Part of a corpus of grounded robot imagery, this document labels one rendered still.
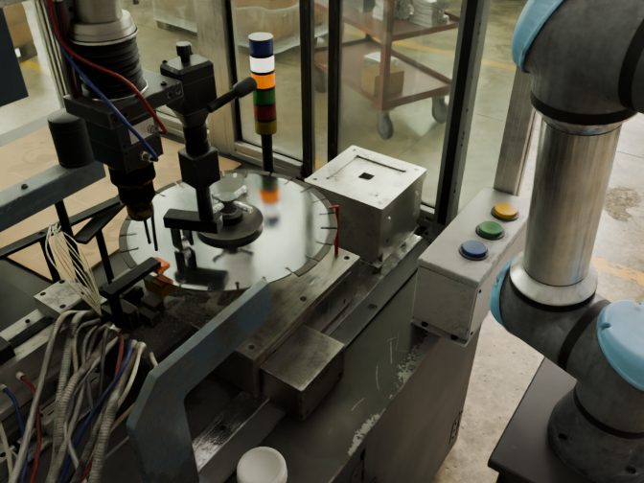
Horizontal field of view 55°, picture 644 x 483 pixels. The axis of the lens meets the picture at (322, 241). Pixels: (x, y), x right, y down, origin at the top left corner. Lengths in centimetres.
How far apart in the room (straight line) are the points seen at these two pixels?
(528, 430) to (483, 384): 106
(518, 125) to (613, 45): 56
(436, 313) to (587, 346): 30
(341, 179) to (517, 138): 34
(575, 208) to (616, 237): 208
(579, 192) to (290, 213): 48
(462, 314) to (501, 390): 102
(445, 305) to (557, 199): 36
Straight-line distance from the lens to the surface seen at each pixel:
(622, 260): 274
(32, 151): 181
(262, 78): 120
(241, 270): 93
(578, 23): 67
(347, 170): 127
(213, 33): 154
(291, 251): 96
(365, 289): 118
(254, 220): 101
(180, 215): 95
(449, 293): 106
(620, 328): 88
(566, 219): 80
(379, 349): 109
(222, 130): 163
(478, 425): 197
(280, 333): 97
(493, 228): 112
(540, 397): 107
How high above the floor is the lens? 154
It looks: 37 degrees down
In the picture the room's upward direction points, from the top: straight up
